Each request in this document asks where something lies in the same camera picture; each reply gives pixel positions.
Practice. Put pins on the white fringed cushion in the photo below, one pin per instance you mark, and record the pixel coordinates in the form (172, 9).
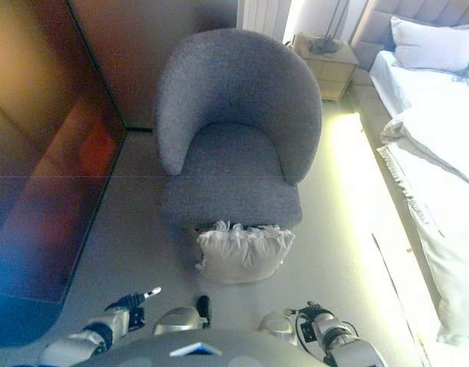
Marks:
(242, 256)

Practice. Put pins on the white bed sheet mattress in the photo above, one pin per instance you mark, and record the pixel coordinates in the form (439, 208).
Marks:
(429, 95)

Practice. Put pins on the right silver robot leg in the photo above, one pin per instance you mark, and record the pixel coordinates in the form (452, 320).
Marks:
(278, 327)

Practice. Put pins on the table lamp with dark stand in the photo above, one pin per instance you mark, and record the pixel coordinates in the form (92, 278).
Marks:
(324, 44)

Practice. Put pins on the blue patterned pillow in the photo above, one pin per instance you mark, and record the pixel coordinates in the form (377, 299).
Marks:
(465, 74)

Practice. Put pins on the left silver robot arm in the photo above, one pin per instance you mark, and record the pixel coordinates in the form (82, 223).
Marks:
(93, 332)

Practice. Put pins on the white curtain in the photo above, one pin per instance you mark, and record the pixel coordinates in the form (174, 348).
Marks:
(263, 19)

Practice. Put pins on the silver robot torso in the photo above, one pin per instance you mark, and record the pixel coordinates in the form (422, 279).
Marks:
(188, 351)

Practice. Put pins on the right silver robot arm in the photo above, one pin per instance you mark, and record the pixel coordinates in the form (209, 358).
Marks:
(345, 344)

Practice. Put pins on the beige nightstand with drawers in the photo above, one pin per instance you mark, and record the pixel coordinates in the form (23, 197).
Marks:
(334, 72)

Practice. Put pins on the white fringed duvet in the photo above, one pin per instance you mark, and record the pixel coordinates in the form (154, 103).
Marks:
(433, 183)

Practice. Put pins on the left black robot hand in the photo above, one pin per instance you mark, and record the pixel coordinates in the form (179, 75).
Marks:
(129, 302)

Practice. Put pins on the beige upholstered bed frame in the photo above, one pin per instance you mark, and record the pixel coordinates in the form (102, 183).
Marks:
(368, 46)

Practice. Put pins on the grey fabric tub armchair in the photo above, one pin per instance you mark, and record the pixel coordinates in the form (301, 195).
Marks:
(234, 126)

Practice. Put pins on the white bed pillow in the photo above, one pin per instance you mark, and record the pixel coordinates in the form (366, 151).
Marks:
(433, 44)

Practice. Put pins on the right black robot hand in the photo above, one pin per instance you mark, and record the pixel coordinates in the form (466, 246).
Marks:
(311, 311)

